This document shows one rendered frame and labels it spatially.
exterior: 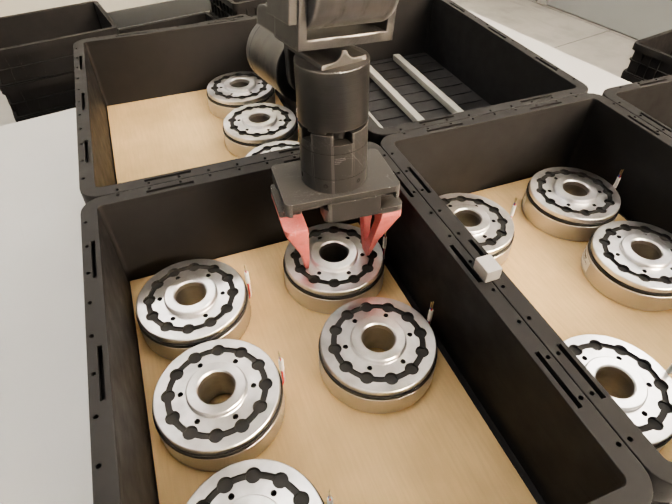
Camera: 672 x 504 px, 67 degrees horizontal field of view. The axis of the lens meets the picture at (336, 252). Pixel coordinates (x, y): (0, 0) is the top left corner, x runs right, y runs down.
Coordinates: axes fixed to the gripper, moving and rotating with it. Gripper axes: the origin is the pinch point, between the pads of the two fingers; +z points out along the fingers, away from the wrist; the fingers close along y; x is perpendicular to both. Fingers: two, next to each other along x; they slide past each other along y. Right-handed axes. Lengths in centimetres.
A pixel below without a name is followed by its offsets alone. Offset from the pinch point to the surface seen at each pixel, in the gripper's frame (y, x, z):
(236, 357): 11.4, 9.0, 1.2
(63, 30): 52, -173, 27
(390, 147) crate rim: -8.3, -7.4, -6.3
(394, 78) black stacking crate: -22.8, -42.4, 2.5
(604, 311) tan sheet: -24.4, 11.5, 4.6
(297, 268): 4.0, 0.0, 1.2
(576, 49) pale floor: -207, -212, 79
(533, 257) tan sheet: -21.8, 2.8, 4.3
